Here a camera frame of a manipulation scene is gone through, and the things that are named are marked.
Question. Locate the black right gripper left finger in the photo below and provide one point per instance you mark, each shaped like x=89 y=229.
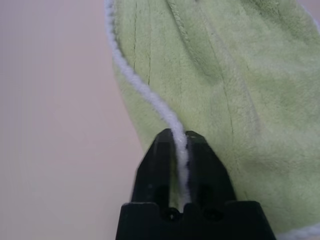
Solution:
x=155 y=170

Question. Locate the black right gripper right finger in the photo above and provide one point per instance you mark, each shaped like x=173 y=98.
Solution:
x=210 y=175

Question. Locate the green towel with white trim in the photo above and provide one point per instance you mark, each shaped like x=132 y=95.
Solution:
x=237 y=87

